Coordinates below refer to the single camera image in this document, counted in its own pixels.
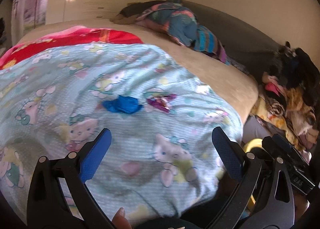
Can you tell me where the purple candy wrapper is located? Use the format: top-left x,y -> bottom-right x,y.
144,94 -> 177,114

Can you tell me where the blue wrapper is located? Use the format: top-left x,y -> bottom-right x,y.
102,95 -> 143,114

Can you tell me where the yellow rimmed trash bin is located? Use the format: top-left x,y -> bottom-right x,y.
241,137 -> 263,212

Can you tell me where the operator hand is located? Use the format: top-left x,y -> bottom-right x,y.
112,207 -> 132,229

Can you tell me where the pile of clothes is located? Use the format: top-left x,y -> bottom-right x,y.
250,42 -> 319,161

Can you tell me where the grey upholstered headboard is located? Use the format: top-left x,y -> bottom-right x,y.
183,1 -> 280,82

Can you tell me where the light blue cartoon quilt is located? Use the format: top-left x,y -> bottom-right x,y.
1,43 -> 243,223

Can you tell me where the striped colourful blanket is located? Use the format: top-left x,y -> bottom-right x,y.
193,25 -> 227,63

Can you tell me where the blue floral folded duvet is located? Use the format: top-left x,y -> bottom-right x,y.
135,0 -> 198,47

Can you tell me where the red pink blanket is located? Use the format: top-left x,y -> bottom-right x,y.
1,26 -> 143,70

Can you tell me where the dark brown garment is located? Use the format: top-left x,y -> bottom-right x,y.
110,0 -> 165,24

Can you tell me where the pink cartoon door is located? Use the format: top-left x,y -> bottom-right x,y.
11,0 -> 48,37

